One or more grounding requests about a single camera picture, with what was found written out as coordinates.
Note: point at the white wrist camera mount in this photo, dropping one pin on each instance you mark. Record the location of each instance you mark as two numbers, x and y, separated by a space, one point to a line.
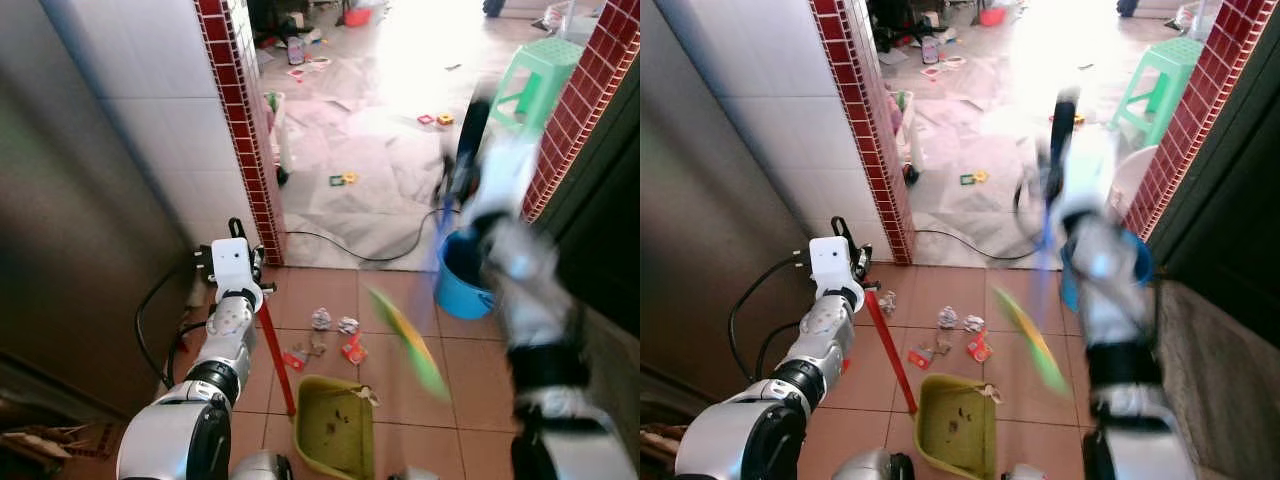
832 262
505 175
232 265
1090 170

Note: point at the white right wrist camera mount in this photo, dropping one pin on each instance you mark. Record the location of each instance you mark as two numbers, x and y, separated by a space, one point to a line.
1090 170
505 175

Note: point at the blue plastic bucket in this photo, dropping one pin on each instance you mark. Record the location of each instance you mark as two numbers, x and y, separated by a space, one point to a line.
460 285
1138 262

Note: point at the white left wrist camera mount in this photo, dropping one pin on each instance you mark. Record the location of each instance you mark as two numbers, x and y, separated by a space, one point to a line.
832 262
232 265

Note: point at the silver robot foot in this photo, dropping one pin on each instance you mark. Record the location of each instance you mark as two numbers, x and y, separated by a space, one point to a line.
872 466
1024 473
412 474
258 467

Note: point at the brown cardboard clutter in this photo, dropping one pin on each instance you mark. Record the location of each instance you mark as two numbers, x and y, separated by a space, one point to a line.
60 440
660 438

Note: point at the red snack wrapper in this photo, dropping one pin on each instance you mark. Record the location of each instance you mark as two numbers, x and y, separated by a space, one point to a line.
353 349
979 347

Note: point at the silver left robot foot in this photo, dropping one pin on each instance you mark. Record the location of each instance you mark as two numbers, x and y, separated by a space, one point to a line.
872 466
258 467

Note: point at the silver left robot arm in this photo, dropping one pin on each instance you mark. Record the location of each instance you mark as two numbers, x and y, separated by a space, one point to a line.
215 345
820 340

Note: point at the crumpled white paper ball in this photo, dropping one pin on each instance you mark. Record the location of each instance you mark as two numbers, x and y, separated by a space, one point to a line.
947 318
347 325
973 324
320 319

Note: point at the green plastic stool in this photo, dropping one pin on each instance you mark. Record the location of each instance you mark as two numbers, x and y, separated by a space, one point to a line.
1165 70
545 65

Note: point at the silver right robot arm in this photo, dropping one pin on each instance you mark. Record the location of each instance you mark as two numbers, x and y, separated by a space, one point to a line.
1120 340
540 340

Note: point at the brown paper scrap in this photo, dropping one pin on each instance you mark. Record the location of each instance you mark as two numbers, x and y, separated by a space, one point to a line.
317 345
943 345

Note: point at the red plastic basin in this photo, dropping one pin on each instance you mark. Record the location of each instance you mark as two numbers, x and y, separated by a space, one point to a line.
992 15
357 15

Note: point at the white plastic basin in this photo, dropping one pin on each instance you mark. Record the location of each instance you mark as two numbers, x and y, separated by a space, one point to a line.
1130 185

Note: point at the small red paper scrap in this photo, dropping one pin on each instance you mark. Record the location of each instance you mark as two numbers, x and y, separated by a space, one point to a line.
295 358
920 356

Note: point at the silver right robot foot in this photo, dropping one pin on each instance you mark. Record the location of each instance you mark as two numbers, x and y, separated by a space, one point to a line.
412 474
1024 473

